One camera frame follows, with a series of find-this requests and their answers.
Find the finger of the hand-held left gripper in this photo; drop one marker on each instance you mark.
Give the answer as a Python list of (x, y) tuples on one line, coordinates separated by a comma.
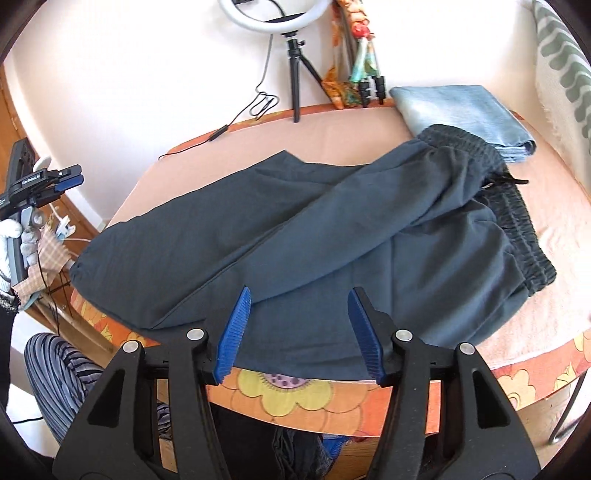
[(69, 182), (64, 171)]

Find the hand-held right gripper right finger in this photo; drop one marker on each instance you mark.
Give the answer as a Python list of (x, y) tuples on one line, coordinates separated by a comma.
[(364, 332)]

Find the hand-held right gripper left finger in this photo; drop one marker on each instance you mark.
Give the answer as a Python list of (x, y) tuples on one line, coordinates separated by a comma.
[(233, 332)]

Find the dark grey pants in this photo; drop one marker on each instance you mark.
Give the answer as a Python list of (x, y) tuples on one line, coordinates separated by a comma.
[(323, 230)]

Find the person's left forearm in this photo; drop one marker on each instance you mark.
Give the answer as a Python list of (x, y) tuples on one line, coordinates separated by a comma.
[(7, 350)]

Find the person's left hand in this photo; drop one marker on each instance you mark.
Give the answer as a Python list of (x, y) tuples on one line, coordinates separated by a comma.
[(32, 244)]

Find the orange floral tablecloth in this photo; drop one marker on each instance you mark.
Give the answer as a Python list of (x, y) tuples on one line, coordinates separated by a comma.
[(277, 394)]

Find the plaid cloth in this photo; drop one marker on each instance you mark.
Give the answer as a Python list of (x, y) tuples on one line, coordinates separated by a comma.
[(51, 258)]

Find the person's striped trouser leg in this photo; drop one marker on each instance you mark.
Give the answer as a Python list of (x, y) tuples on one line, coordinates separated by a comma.
[(60, 374)]

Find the folded light blue jeans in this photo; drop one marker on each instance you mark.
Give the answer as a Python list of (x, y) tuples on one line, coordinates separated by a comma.
[(461, 110)]

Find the small black tripod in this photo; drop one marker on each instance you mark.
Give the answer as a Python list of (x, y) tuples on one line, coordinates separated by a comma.
[(371, 90)]

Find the colourful patterned cloth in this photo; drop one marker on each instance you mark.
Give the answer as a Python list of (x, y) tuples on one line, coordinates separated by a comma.
[(344, 55)]

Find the white green patterned cloth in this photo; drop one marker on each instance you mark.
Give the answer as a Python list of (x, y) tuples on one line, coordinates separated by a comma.
[(568, 69)]

